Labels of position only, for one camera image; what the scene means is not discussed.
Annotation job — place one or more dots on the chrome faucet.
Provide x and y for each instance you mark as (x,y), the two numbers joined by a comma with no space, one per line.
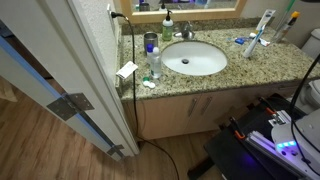
(186,30)

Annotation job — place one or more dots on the stainless steel tumbler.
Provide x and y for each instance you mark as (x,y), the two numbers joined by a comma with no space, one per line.
(150,40)

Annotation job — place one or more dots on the wooden framed mirror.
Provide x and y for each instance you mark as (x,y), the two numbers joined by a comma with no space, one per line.
(186,15)

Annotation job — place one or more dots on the white door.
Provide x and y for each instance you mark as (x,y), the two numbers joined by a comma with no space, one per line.
(50,50)

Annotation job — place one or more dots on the white electric toothbrush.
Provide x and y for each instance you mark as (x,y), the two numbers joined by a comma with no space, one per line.
(251,45)

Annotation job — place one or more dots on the small metal door hinge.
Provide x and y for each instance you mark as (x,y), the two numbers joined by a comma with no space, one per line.
(115,150)

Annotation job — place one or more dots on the green pump bottle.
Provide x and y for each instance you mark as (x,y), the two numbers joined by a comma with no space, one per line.
(167,29)

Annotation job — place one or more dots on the white oval sink basin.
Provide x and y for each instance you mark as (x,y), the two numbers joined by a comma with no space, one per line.
(200,56)

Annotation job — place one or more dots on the large metal door hinge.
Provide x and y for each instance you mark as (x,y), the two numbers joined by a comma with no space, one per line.
(70,105)

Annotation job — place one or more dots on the clear bottle white cap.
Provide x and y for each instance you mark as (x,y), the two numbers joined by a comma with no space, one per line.
(155,65)

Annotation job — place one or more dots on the spray bottle orange cap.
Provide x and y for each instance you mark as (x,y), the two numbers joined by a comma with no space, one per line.
(284,29)

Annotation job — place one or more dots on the wooden vanity cabinet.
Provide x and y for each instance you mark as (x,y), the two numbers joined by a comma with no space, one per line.
(166,116)

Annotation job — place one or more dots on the green white contact lens case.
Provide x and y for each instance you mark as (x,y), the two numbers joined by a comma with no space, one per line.
(148,83)

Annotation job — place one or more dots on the black orange clamp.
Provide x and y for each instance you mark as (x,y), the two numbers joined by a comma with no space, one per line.
(266,106)
(237,130)

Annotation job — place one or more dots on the white blue toothpaste box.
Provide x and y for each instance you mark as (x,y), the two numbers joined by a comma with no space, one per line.
(266,19)

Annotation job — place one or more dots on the white wall outlet plate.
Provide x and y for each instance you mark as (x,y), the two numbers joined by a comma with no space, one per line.
(109,15)

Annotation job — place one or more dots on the white paper card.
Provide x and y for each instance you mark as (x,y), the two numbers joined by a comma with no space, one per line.
(126,70)

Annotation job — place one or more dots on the aluminium rail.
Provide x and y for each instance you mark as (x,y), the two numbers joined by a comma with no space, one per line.
(266,145)

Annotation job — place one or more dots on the clear bottle blue cap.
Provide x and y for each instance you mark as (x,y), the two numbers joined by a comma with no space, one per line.
(149,48)

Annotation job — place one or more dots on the white toilet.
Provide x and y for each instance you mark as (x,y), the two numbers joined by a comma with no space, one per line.
(313,41)

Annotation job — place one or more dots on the white red toothpaste tube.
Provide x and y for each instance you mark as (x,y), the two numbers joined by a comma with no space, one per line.
(264,41)

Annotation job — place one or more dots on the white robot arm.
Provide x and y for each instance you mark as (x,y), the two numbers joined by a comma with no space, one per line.
(308,133)

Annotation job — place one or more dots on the black robot cart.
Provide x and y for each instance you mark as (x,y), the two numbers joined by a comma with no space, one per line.
(230,156)

